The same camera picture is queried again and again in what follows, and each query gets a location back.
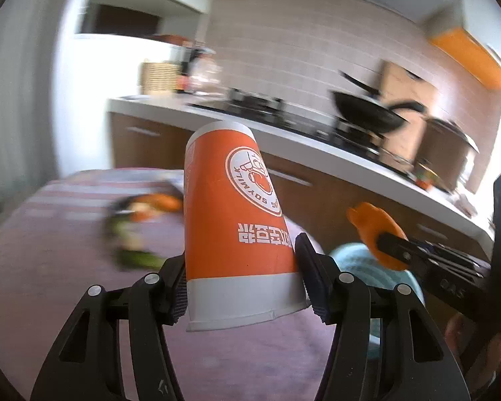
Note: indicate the black wok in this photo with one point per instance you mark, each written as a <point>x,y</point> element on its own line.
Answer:
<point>363,112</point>

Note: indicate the black spatula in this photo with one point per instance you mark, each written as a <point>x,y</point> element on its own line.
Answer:
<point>359,82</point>

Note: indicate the light blue plastic basket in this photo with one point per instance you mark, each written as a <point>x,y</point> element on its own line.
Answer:
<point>353,259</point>

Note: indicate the orange wall cabinet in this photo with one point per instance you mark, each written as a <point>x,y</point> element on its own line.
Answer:
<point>471,56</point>

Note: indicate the orange peel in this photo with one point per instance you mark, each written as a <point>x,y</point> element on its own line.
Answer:
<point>163,204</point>
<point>371,225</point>

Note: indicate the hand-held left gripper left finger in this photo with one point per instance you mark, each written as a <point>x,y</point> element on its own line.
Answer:
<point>177,300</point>

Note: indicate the wooden cutting board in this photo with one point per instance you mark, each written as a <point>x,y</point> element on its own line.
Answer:
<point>405,87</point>

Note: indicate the brown rice cooker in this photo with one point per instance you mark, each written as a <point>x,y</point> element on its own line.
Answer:
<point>442,154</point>

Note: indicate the white curtain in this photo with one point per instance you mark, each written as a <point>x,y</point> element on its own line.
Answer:
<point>16,133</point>

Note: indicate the clear plastic bottle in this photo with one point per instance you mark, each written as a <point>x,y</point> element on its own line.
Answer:
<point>204,75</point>

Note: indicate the dark green wrapper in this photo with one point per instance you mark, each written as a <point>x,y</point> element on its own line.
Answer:
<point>127,242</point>

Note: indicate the black gas stove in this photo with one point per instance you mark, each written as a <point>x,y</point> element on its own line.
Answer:
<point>275,112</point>

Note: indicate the person's right hand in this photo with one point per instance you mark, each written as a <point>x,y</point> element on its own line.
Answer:
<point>455,332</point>

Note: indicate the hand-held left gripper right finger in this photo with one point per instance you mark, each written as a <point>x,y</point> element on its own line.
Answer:
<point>315,284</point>

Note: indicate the colourful puzzle cube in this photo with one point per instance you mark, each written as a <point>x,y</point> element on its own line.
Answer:
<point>426,177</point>

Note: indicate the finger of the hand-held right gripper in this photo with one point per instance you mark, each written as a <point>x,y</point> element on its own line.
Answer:
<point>394,244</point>
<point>442,265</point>

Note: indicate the small white cloth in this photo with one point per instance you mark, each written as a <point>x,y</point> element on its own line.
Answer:
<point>131,97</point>

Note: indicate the beige utensil basket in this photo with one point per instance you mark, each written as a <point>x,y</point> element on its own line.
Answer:
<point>158,77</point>

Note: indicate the dark sauce bottle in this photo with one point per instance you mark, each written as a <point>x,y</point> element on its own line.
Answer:
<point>183,71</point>

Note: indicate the white rag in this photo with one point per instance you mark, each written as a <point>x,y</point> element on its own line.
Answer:
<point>466,206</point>

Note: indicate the orange paper cup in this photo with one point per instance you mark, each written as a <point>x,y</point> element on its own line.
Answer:
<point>229,225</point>

